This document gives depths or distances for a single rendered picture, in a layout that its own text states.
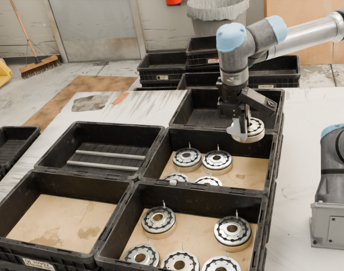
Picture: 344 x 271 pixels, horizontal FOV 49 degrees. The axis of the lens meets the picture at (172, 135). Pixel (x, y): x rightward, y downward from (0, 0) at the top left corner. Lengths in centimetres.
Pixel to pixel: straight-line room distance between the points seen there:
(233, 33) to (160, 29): 332
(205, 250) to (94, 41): 372
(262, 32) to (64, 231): 82
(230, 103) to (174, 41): 323
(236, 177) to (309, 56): 274
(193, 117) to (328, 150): 64
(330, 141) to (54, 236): 88
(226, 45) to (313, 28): 37
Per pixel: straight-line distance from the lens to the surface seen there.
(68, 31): 466
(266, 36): 104
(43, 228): 130
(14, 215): 136
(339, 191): 116
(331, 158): 119
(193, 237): 113
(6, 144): 275
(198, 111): 166
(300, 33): 124
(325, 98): 198
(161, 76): 299
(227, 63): 101
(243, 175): 130
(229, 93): 109
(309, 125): 177
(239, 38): 98
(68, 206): 134
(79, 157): 154
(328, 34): 129
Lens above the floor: 169
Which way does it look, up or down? 34 degrees down
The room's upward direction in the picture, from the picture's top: 10 degrees counter-clockwise
